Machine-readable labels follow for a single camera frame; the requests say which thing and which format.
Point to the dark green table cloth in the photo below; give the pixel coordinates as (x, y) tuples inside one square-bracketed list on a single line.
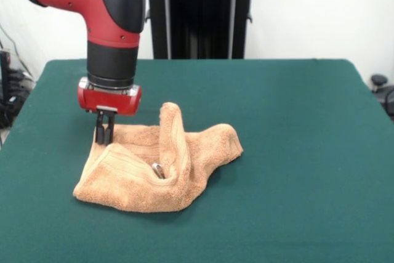
[(292, 167)]

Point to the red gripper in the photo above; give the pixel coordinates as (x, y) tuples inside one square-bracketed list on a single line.
[(107, 100)]

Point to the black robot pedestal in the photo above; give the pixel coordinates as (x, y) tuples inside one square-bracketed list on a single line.
[(200, 13)]

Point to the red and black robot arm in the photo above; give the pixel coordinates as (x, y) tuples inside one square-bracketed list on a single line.
[(112, 63)]

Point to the tan terry towel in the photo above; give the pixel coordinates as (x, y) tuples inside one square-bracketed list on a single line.
[(123, 186)]

